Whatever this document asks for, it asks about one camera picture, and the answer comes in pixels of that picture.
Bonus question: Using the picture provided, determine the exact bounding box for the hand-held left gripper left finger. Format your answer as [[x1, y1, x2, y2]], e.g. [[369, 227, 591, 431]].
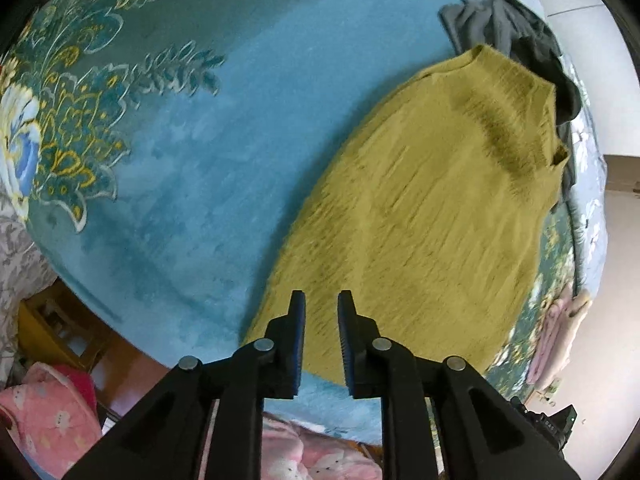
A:
[[62, 290, 307, 480]]

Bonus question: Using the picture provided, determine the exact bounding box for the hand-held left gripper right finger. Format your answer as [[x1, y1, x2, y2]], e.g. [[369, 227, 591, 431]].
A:
[[337, 290, 588, 480]]

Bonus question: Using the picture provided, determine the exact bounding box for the olive green knit sweater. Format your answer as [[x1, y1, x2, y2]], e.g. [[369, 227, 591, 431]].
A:
[[240, 44, 571, 386]]

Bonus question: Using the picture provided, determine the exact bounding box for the pink folded garment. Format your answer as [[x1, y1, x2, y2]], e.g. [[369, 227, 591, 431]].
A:
[[529, 282, 576, 386]]

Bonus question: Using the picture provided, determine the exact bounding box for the light blue daisy quilt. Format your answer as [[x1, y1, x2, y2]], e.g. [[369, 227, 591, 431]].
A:
[[425, 0, 610, 296]]

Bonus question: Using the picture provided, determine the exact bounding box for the yellow wooden stool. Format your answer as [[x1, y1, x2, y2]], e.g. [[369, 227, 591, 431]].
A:
[[17, 285, 116, 371]]

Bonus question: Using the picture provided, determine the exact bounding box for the pink floral quilt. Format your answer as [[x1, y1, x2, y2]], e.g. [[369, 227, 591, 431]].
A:
[[0, 362, 446, 480]]

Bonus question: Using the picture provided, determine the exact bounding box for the cardboard box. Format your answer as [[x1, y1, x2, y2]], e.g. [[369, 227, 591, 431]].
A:
[[602, 154, 640, 196]]

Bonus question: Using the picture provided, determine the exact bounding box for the grey patterned cloth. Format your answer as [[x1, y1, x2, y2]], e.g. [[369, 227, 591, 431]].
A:
[[0, 195, 58, 376]]

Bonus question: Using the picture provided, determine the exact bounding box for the dark grey garment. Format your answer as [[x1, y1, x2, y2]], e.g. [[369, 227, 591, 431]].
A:
[[439, 0, 583, 201]]

